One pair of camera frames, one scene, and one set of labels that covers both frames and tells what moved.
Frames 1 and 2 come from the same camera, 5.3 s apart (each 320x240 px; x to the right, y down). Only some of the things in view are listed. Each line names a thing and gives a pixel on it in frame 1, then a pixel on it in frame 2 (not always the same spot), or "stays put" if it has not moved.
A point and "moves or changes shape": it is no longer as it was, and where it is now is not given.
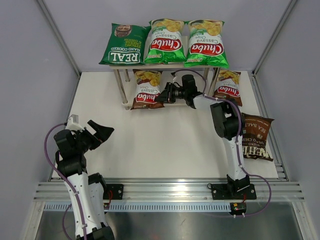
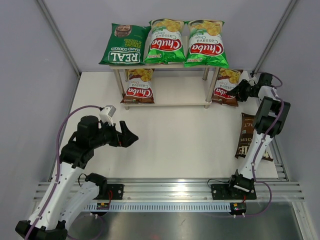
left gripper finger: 102,132 to 127,136
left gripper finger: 85,132 to 114,130
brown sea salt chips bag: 255,131 stays put
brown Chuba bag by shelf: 227,86 stays put
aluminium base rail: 165,196 stays put
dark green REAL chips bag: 126,45 stays put
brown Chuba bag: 147,88 moves or changes shape
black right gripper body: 178,93 to 246,93
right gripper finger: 170,86 to 244,84
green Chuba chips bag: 206,47 stays put
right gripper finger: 164,96 to 235,92
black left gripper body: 84,142 to 108,137
